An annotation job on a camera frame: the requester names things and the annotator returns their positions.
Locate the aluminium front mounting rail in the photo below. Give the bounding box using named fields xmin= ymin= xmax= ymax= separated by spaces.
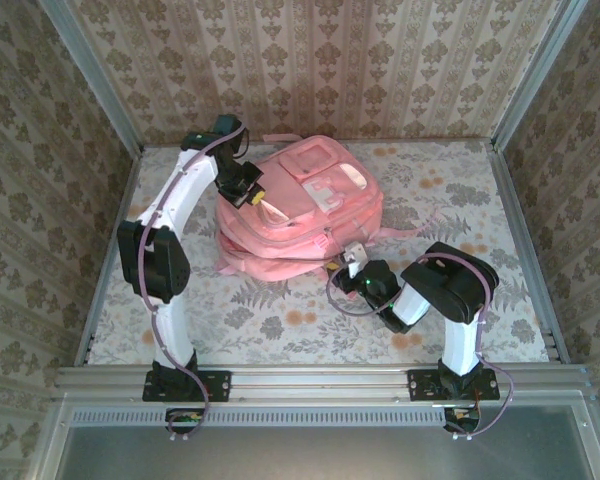
xmin=54 ymin=363 xmax=591 ymax=401

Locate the aluminium frame post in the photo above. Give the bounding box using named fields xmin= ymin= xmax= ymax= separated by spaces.
xmin=37 ymin=0 xmax=146 ymax=152
xmin=489 ymin=0 xmax=589 ymax=152

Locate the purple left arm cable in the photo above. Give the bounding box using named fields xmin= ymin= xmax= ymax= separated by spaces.
xmin=137 ymin=124 xmax=249 ymax=444

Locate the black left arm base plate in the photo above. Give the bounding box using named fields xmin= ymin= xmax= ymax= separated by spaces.
xmin=142 ymin=368 xmax=232 ymax=404

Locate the slotted grey cable duct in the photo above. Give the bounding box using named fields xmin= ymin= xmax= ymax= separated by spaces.
xmin=69 ymin=405 xmax=589 ymax=426

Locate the grey metal sheet panel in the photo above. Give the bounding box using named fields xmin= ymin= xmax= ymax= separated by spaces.
xmin=54 ymin=424 xmax=600 ymax=480

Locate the floral patterned table cover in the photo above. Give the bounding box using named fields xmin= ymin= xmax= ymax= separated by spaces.
xmin=87 ymin=139 xmax=551 ymax=366

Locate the small black controller board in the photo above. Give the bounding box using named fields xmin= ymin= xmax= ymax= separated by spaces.
xmin=443 ymin=407 xmax=482 ymax=435
xmin=165 ymin=407 xmax=207 ymax=435

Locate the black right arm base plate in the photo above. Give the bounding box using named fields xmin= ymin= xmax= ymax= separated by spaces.
xmin=408 ymin=368 xmax=501 ymax=403

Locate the aluminium table side rail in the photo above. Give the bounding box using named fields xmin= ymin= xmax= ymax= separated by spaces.
xmin=74 ymin=147 xmax=144 ymax=366
xmin=484 ymin=139 xmax=571 ymax=364

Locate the pink student backpack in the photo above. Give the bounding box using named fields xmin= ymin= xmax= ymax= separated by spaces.
xmin=214 ymin=132 xmax=444 ymax=281

